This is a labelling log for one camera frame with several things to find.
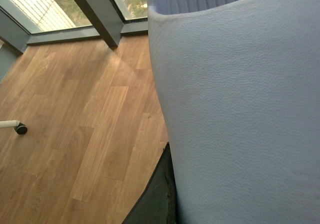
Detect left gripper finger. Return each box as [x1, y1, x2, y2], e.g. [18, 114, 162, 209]
[123, 143, 177, 224]

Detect white slipper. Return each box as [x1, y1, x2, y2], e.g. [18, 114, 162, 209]
[147, 0, 320, 223]

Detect white chair leg with caster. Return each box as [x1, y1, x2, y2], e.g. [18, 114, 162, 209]
[0, 120, 28, 135]

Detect window with dark frame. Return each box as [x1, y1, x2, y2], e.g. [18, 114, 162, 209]
[0, 0, 148, 54]

